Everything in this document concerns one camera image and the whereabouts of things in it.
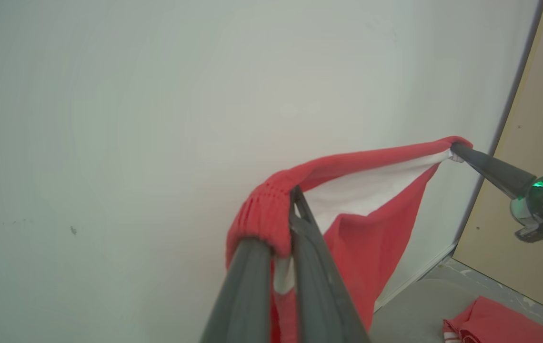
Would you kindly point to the beige wooden door panel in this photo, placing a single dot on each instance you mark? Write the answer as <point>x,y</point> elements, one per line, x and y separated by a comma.
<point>533,166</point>

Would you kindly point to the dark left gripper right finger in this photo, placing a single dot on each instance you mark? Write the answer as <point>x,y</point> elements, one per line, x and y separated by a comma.
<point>319,286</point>

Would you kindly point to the red shorts with white band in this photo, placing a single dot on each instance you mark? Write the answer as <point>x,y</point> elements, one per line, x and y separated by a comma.
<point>371,238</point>

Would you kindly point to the red Bulls basketball jersey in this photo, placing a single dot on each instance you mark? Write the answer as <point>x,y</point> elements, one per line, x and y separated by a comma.
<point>495,324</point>

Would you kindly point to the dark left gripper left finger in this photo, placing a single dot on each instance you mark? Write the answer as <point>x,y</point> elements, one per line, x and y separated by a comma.
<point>245,295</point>

